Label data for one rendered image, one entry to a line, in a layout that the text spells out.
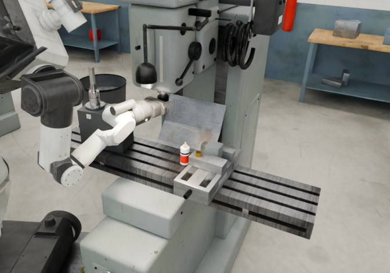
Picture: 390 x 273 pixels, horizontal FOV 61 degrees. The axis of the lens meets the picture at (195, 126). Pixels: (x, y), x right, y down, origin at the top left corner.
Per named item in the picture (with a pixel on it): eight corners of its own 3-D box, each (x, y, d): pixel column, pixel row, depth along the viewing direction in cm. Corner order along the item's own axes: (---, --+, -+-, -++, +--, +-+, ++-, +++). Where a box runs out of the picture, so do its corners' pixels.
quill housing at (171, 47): (175, 97, 125) (176, 7, 110) (129, 87, 132) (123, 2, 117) (196, 82, 140) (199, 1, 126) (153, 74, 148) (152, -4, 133)
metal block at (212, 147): (217, 161, 137) (218, 148, 134) (204, 157, 139) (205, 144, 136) (222, 155, 141) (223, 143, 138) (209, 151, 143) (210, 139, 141)
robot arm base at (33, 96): (34, 128, 93) (45, 100, 87) (7, 97, 95) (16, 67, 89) (77, 115, 105) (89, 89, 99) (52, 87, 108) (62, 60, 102)
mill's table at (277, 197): (309, 240, 123) (314, 224, 119) (53, 154, 166) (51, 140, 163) (317, 203, 142) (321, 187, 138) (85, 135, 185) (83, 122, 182)
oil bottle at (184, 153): (186, 166, 148) (187, 145, 143) (178, 164, 149) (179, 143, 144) (190, 161, 151) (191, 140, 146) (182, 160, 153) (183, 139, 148)
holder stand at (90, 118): (123, 153, 155) (120, 114, 146) (81, 145, 160) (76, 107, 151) (134, 141, 166) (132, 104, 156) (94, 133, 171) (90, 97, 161)
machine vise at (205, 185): (207, 207, 125) (209, 183, 120) (173, 194, 131) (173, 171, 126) (240, 162, 153) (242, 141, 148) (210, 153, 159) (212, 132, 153)
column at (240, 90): (223, 263, 218) (251, 14, 146) (160, 239, 235) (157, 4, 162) (246, 215, 259) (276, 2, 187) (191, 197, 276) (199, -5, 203)
